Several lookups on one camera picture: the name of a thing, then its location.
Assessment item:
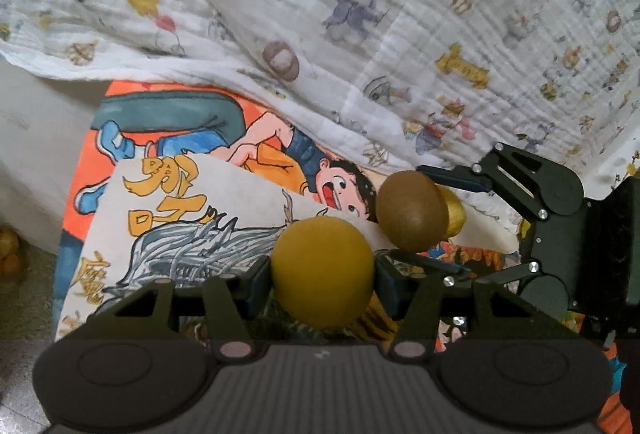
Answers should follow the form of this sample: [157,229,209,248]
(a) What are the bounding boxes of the brown kiwi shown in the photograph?
[375,170,449,253]

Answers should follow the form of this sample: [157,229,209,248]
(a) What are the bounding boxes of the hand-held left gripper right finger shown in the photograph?
[374,254,571,360]

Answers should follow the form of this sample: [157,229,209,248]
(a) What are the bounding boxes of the white cartoon printed blanket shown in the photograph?
[0,0,640,237]

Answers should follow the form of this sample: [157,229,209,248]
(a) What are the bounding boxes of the orange cartoon boy poster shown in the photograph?
[57,80,386,345]

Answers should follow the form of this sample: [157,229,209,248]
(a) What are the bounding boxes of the yellow-brown round objects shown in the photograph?
[0,224,23,282]

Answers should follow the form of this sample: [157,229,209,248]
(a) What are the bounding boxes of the small yellow fruit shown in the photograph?
[439,186,469,239]

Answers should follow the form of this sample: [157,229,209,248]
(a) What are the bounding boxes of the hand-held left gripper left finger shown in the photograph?
[87,256,275,360]

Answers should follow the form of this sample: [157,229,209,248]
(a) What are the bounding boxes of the round yellow fruit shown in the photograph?
[271,216,376,329]

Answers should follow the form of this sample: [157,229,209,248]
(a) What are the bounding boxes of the white grey-haired figure poster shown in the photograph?
[54,154,401,341]

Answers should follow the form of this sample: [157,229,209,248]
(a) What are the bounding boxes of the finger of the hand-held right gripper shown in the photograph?
[416,144,557,222]
[381,250,544,287]

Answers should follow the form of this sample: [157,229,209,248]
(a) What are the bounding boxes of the colourful cartoon poster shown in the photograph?
[350,234,631,434]

